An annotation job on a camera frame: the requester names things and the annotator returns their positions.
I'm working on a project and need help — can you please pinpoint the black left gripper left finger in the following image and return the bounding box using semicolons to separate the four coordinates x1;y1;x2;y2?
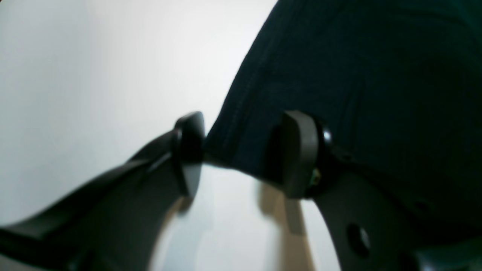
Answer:
0;112;205;271

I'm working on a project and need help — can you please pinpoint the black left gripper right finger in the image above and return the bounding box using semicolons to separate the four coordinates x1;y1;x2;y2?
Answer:
281;110;481;271

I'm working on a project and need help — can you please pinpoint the black T-shirt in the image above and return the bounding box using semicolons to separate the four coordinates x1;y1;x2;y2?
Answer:
204;0;482;230

